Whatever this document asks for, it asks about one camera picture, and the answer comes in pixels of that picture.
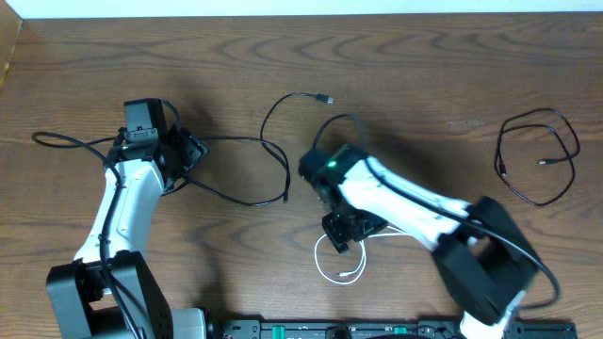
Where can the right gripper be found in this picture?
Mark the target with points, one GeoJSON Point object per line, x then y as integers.
{"type": "Point", "coordinates": [339, 235]}

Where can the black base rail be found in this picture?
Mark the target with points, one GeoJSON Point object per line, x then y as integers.
{"type": "Point", "coordinates": [433, 329]}

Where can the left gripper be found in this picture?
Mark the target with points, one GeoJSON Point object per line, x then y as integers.
{"type": "Point", "coordinates": [193, 147]}

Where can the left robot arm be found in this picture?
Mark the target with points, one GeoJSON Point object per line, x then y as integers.
{"type": "Point", "coordinates": [108, 290]}

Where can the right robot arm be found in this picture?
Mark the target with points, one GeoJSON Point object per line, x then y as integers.
{"type": "Point", "coordinates": [484, 260]}

